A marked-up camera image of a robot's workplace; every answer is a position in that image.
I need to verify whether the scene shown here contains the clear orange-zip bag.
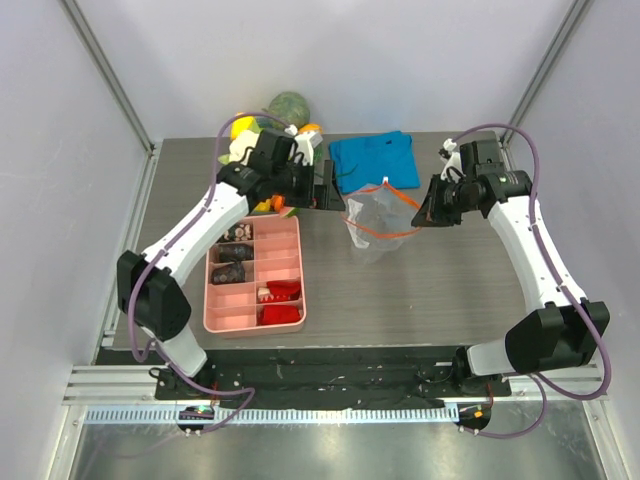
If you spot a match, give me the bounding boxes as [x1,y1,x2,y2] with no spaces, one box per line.
[341,177,420,264]

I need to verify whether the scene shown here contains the orange carrot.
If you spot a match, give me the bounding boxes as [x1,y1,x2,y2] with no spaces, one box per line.
[271,195,285,212]

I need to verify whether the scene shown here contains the dark patterned rolled sock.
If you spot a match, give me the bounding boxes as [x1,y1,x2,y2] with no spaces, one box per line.
[210,262,246,285]

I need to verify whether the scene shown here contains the yellow lemon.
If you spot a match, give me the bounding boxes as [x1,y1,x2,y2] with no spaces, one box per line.
[255,199,272,212]

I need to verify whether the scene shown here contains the orange mango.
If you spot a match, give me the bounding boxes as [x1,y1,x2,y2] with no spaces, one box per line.
[298,123,323,134]

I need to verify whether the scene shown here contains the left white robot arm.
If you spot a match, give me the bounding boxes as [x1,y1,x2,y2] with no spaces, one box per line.
[116,128,345,399]

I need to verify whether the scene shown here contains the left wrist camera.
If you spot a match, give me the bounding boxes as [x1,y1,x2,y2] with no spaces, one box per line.
[285,125,322,166]

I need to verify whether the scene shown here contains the floral rolled sock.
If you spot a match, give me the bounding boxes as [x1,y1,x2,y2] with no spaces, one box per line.
[220,223,253,243]

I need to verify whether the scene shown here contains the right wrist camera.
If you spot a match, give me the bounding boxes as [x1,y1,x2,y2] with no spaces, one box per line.
[438,138,464,183]

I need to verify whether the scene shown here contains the white cauliflower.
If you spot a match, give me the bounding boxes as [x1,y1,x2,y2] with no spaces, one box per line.
[218,130,259,165]

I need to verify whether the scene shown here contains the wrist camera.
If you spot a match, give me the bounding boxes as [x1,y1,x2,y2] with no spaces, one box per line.
[285,125,322,166]
[438,138,464,183]

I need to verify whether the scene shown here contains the blue folded cloth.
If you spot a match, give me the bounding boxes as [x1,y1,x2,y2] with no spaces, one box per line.
[329,131,421,194]

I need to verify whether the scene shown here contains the green onion stalk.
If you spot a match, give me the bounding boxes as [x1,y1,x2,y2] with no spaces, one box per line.
[335,164,358,179]

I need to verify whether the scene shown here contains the red white cloth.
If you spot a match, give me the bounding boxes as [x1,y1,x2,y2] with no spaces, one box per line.
[257,280,302,303]

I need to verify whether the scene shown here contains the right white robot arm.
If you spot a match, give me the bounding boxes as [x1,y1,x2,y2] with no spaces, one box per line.
[411,139,610,395]

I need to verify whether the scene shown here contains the yellow bell pepper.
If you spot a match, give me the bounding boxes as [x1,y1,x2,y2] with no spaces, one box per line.
[230,115,256,140]

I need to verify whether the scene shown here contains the pink compartment tray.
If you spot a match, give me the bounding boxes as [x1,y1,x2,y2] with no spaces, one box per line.
[203,215,307,338]

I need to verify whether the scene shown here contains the green melon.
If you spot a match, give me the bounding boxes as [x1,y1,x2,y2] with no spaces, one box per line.
[267,91,311,127]

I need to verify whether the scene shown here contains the watermelon slice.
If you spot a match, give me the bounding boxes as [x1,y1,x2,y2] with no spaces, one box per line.
[279,207,299,218]

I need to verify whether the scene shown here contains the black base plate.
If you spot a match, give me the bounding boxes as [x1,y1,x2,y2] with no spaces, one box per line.
[149,346,511,411]

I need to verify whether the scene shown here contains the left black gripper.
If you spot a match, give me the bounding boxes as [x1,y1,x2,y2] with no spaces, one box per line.
[270,158,344,210]

